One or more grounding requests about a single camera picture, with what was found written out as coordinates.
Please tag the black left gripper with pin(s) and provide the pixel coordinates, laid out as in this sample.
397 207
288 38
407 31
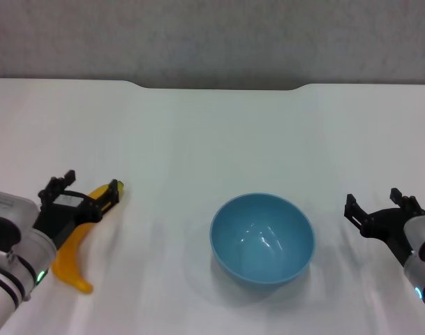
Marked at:
58 218

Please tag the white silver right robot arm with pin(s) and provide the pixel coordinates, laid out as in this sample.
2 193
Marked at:
423 282

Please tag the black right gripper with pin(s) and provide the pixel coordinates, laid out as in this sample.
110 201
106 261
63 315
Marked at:
390 225

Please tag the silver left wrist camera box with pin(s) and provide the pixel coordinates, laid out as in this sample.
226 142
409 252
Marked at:
13 206

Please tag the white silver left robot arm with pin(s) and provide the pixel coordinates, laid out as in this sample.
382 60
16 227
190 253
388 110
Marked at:
9 279

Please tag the yellow banana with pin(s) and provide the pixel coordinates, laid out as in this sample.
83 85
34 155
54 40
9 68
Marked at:
69 256

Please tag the blue plastic bowl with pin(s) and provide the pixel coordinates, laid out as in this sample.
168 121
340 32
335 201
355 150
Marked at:
262 240

